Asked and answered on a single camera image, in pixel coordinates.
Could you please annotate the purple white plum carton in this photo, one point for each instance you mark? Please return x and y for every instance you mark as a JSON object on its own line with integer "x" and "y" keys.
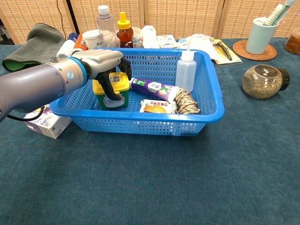
{"x": 51, "y": 127}

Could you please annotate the snack packet with orange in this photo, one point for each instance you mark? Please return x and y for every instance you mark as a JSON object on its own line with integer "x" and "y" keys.
{"x": 157, "y": 107}

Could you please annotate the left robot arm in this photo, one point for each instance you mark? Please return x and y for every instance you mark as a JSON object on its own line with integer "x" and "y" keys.
{"x": 35, "y": 82}

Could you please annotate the round woven coaster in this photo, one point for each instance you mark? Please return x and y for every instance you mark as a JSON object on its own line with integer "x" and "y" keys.
{"x": 239, "y": 50}

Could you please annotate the white ridged brush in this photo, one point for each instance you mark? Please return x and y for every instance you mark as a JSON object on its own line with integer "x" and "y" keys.
{"x": 274, "y": 15}

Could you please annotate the teal toothbrush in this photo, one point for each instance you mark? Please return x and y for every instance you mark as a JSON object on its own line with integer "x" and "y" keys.
{"x": 289, "y": 5}

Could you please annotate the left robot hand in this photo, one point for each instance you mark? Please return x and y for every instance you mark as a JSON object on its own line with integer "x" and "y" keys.
{"x": 100, "y": 59}

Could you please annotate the grey green towel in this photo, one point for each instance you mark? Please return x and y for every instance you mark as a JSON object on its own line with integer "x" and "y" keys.
{"x": 42, "y": 44}

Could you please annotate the small white blue box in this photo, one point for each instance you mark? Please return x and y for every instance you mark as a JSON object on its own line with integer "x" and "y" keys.
{"x": 166, "y": 41}

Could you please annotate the amber jar brown contents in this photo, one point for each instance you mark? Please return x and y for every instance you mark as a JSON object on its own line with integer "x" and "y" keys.
{"x": 293, "y": 42}

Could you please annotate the green tub yellow lid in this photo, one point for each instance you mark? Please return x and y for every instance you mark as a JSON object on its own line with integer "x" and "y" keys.
{"x": 122, "y": 85}

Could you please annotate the white paper cup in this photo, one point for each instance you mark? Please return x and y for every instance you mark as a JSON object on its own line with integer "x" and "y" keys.
{"x": 93, "y": 39}

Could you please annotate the orange drink can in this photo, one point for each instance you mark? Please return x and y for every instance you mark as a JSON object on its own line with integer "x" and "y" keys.
{"x": 80, "y": 43}

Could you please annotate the light blue cup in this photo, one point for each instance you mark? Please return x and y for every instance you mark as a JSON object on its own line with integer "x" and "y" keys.
{"x": 260, "y": 37}

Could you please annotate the white squeeze wash bottle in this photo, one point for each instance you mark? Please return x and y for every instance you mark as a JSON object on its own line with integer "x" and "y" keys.
{"x": 184, "y": 72}

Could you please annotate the white blue cylinder bottle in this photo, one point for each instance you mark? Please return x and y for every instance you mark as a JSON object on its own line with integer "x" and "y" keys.
{"x": 68, "y": 45}

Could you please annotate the round glass jar black lid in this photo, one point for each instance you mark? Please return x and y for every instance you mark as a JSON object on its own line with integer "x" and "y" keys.
{"x": 260, "y": 84}

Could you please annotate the purple white tube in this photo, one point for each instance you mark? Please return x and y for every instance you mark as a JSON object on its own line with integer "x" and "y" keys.
{"x": 154, "y": 90}

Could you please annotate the razor in yellow pack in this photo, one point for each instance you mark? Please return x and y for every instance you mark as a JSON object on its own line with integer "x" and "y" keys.
{"x": 225, "y": 52}

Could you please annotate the teal table cloth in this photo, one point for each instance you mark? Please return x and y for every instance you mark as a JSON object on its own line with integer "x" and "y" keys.
{"x": 150, "y": 175}

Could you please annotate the clear plastic water bottle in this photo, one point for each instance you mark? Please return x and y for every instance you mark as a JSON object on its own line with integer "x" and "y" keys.
{"x": 106, "y": 25}

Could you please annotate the clear round clip container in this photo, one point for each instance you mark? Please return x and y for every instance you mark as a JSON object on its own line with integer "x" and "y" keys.
{"x": 137, "y": 37}

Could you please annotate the honey bottle yellow cap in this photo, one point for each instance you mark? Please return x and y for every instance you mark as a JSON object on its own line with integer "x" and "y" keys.
{"x": 125, "y": 35}

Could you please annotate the bamboo folding screen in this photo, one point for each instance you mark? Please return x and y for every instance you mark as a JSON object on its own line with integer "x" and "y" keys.
{"x": 187, "y": 16}

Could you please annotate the white plastic bag pack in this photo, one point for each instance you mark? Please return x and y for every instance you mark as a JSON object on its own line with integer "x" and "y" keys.
{"x": 208, "y": 50}

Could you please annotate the blue plastic basket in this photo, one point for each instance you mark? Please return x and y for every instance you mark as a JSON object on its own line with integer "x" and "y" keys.
{"x": 140, "y": 122}

